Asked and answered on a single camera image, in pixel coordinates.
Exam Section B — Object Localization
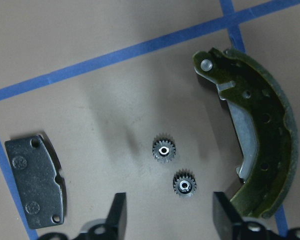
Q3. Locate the black bearing gear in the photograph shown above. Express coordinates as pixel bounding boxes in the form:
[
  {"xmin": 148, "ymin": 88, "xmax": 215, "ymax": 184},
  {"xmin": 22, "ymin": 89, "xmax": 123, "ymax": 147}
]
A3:
[
  {"xmin": 152, "ymin": 133, "xmax": 176, "ymax": 164},
  {"xmin": 172, "ymin": 169, "xmax": 197, "ymax": 198}
]

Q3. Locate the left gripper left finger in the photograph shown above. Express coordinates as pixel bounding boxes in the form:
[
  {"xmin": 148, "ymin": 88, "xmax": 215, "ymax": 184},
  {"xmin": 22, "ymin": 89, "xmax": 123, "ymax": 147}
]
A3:
[{"xmin": 106, "ymin": 192, "xmax": 127, "ymax": 240}]

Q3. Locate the olive brake shoe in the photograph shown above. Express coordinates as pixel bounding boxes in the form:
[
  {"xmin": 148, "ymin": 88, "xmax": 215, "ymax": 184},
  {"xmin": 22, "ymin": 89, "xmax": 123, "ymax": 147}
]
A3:
[{"xmin": 193, "ymin": 48, "xmax": 299, "ymax": 219}]

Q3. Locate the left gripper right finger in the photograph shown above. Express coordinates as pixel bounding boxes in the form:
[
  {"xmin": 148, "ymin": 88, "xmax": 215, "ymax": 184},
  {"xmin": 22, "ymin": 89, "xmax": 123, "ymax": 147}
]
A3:
[{"xmin": 213, "ymin": 191, "xmax": 242, "ymax": 240}]

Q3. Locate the black brake pad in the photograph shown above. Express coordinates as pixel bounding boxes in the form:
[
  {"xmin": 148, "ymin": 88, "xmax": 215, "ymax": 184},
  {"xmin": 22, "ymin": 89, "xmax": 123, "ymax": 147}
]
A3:
[{"xmin": 4, "ymin": 135, "xmax": 64, "ymax": 230}]

